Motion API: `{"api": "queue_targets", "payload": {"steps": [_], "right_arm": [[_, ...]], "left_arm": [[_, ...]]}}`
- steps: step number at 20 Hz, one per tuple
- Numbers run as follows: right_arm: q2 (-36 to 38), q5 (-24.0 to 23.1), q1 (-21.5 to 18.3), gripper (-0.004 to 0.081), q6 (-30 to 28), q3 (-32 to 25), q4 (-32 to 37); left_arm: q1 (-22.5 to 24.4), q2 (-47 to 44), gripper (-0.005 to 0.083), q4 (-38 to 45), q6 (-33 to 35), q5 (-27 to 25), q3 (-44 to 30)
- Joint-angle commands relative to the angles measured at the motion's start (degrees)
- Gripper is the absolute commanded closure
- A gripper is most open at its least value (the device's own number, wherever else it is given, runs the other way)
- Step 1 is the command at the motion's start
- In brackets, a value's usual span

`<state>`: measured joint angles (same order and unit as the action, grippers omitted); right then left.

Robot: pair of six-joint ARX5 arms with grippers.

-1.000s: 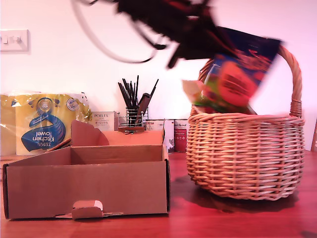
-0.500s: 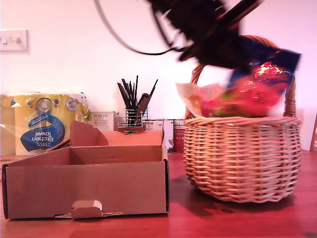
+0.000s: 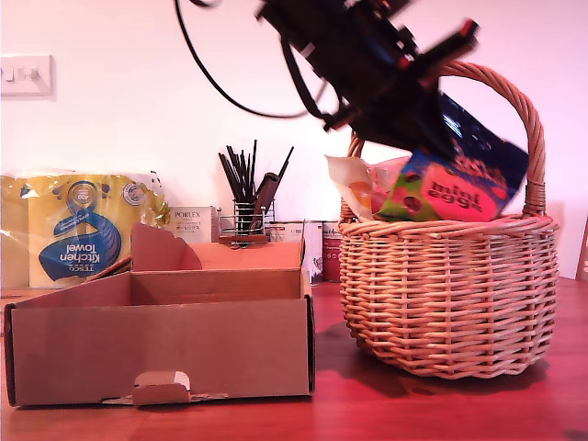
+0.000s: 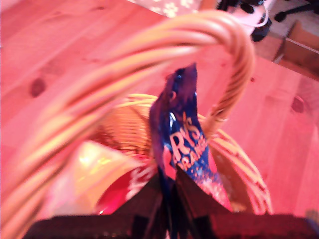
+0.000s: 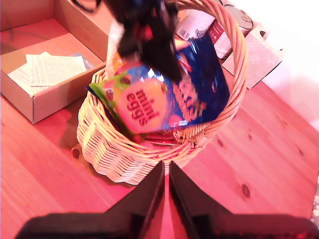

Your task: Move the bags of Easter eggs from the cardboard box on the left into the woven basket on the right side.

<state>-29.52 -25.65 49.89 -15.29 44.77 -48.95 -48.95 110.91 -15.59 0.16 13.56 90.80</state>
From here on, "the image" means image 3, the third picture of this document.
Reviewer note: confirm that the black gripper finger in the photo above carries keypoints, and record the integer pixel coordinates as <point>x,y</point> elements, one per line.
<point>404,119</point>

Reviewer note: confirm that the white candy bag with barcode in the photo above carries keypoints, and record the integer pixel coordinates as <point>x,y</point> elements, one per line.
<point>351,184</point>

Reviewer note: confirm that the blue candy bag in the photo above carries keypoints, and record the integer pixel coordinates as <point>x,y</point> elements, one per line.
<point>459,184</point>

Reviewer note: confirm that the brown cardboard box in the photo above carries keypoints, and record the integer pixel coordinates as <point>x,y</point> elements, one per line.
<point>161,349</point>

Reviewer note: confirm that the small white Porlex box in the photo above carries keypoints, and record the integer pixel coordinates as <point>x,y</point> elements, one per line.
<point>190,220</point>

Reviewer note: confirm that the thin black stick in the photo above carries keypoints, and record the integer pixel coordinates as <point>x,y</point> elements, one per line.
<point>235,172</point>
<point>285,161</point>
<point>253,165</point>
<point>229,177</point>

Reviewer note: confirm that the red tin can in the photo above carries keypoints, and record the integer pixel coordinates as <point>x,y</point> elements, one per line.
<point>331,257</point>

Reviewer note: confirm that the white tin can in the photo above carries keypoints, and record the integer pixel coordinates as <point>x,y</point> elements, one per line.
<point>313,257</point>

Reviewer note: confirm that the wooden board with white dots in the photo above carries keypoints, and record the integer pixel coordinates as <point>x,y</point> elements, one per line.
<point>583,262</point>

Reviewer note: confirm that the yellow kitchen towel pack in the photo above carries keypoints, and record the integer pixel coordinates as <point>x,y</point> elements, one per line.
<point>73,239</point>

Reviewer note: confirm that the white wall light switch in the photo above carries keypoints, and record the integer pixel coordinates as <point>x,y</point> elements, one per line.
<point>27,85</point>

